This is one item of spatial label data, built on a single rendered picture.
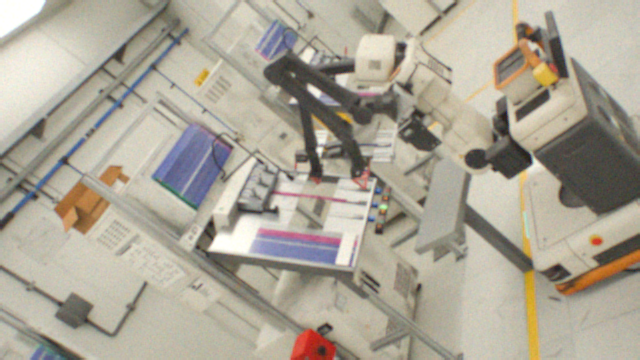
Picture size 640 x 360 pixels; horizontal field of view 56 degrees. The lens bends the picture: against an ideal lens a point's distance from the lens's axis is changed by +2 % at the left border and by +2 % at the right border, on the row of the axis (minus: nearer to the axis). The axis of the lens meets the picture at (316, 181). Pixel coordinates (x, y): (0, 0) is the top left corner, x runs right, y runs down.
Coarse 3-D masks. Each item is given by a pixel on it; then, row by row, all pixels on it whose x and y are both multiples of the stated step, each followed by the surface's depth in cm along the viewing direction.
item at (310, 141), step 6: (300, 108) 286; (300, 114) 289; (306, 114) 288; (306, 120) 291; (312, 120) 293; (306, 126) 293; (312, 126) 294; (306, 132) 296; (312, 132) 296; (306, 138) 299; (312, 138) 298; (306, 144) 301; (312, 144) 300; (306, 150) 304
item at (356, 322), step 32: (384, 256) 345; (288, 288) 350; (320, 288) 313; (384, 288) 330; (320, 320) 298; (352, 320) 300; (384, 320) 316; (256, 352) 329; (288, 352) 322; (352, 352) 309; (384, 352) 303
